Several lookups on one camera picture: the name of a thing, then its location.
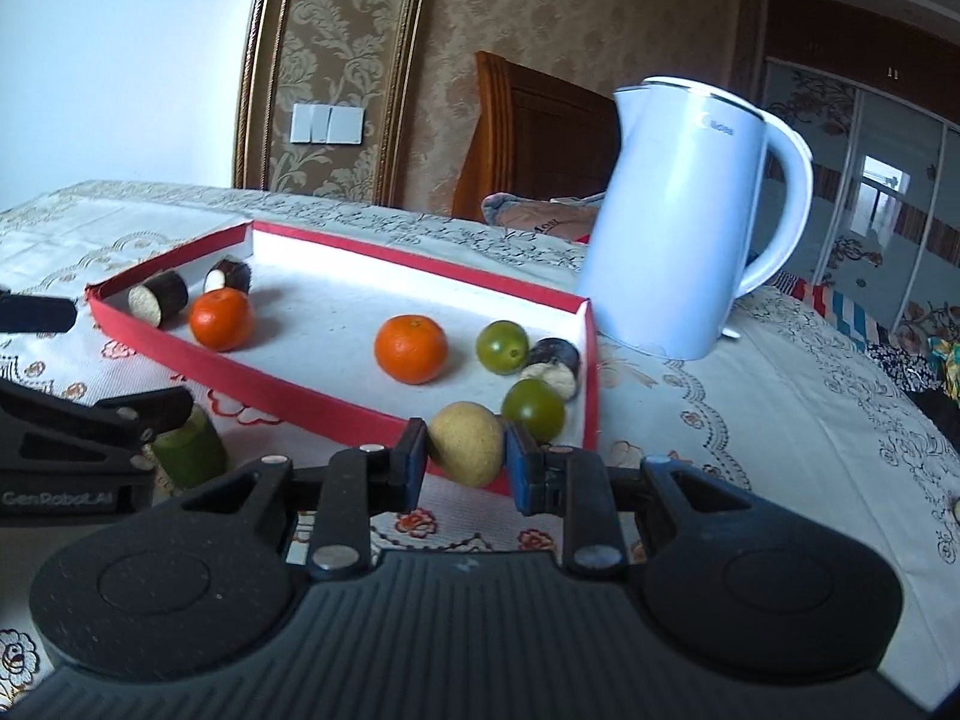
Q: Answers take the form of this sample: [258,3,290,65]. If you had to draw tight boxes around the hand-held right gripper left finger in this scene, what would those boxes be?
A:
[150,418,428,582]

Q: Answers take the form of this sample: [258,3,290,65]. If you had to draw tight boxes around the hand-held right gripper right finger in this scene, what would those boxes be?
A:
[506,424,803,578]

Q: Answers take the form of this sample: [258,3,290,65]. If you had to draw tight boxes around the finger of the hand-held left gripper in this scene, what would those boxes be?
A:
[0,379,194,470]
[0,292,78,335]

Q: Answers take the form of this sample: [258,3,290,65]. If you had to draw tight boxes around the green cylindrical piece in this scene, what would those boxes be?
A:
[154,405,228,488]

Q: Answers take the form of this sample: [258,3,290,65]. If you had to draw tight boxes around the tan longan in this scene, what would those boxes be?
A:
[426,401,506,488]

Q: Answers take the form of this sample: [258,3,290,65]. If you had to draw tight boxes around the green round plum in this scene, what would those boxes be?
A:
[475,320,531,374]
[501,378,567,443]

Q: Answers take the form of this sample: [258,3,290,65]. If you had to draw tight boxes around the orange mandarin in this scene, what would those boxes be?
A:
[374,314,449,385]
[189,287,256,352]

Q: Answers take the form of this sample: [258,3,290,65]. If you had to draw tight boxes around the dark eggplant piece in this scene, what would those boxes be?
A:
[520,337,582,400]

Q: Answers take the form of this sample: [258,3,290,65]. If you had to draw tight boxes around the dark sugarcane piece white patches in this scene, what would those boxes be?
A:
[204,256,253,297]

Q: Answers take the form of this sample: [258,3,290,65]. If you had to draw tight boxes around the red shallow box tray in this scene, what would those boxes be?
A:
[84,219,601,497]

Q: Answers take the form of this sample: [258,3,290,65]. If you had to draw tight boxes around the pink blanket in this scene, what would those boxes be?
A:
[480,191,605,245]

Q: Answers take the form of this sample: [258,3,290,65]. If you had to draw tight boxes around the white electric kettle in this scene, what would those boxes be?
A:
[576,76,815,361]

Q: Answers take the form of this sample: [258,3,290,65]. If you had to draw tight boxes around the brown wooden headboard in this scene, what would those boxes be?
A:
[452,51,623,224]

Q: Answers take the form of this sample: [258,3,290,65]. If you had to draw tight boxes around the colourful striped blanket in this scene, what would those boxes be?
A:
[772,274,878,346]

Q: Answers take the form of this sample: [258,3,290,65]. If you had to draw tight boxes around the dark floral bedding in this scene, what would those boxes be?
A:
[862,315,960,458]

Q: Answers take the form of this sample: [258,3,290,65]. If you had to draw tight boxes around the colourful crumpled object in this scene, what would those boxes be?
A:
[928,336,960,400]

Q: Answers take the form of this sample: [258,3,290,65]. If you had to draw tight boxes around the wardrobe with sliding doors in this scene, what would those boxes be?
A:
[761,0,960,361]

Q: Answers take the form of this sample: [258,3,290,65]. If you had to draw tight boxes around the white wall switch panel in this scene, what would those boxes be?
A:
[291,101,367,145]

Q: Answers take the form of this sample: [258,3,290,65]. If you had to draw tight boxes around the wooden wall trim frame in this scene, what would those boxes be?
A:
[232,0,436,207]

